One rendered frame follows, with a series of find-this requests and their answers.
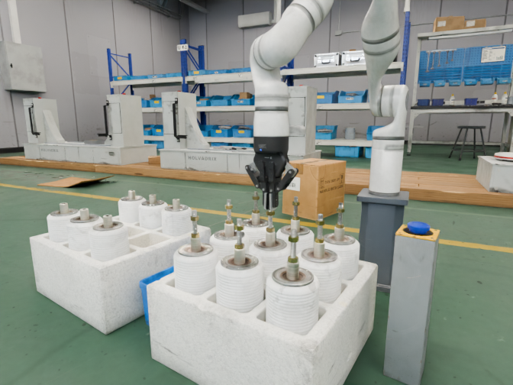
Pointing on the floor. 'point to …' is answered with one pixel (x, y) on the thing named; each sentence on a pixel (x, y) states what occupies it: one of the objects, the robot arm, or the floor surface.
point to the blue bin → (149, 283)
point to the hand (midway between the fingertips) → (270, 200)
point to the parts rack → (252, 81)
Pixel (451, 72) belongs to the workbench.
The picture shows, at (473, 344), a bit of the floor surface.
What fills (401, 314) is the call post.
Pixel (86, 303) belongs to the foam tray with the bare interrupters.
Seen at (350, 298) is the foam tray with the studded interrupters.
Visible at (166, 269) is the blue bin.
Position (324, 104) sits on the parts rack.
